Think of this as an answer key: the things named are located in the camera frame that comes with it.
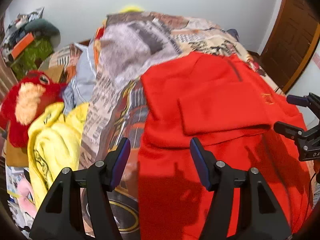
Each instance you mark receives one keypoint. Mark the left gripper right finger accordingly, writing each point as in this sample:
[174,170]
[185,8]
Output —
[243,205]

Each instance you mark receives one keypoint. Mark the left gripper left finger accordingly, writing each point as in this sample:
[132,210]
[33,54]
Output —
[77,205]

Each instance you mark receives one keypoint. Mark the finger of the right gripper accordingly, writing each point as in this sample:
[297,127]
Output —
[289,131]
[302,101]

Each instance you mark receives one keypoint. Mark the red zip jacket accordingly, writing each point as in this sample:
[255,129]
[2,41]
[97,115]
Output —
[231,110]

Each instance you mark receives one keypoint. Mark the yellow blanket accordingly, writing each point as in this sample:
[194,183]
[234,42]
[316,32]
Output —
[54,143]

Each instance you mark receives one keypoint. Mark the light blue pillow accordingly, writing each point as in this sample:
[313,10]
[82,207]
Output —
[80,89]

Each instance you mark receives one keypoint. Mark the red plush bird toy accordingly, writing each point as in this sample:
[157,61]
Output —
[25,102]

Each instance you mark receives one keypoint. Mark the striped brown curtain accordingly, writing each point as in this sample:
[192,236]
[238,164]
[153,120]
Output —
[7,78]

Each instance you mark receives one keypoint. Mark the green patterned storage box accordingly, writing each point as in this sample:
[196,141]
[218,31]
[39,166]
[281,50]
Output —
[32,57]

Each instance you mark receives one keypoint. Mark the orange shoe box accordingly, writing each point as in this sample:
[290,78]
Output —
[21,45]

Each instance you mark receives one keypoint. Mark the newspaper print bed quilt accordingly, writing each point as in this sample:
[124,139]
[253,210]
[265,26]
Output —
[124,49]

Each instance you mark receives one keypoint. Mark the dark green cushion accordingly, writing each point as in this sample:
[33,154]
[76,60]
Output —
[41,27]

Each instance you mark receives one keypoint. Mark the yellow foam headboard arch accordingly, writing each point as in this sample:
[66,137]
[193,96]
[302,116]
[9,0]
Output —
[131,8]

